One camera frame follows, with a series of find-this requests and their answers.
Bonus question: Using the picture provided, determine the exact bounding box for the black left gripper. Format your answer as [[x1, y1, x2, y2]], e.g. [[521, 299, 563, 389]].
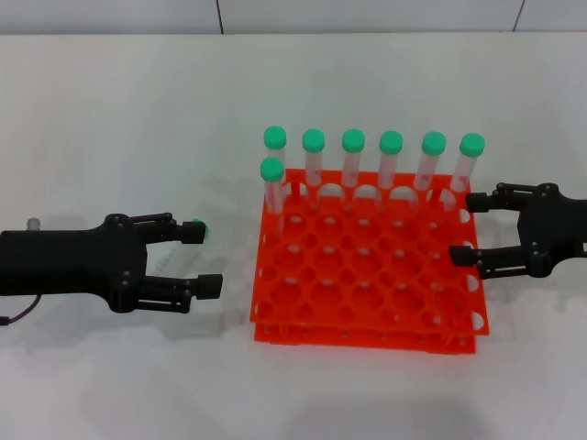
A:
[[0, 211, 225, 315]]

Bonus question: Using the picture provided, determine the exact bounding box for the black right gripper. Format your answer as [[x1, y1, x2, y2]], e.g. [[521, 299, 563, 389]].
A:
[[449, 181, 587, 281]]

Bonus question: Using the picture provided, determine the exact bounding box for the green capped clear test tube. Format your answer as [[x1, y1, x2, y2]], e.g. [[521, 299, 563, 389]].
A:
[[415, 131, 448, 203], [153, 216, 210, 279], [378, 130, 404, 203], [341, 128, 367, 203], [259, 156, 286, 235], [447, 133, 486, 207], [301, 128, 327, 203], [262, 125, 289, 193]]

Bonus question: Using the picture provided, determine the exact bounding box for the orange plastic test tube rack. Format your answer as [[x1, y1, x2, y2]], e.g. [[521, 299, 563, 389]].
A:
[[247, 168, 491, 357]]

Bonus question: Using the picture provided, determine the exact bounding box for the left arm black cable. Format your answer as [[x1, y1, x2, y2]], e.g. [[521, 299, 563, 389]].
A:
[[0, 295, 43, 327]]

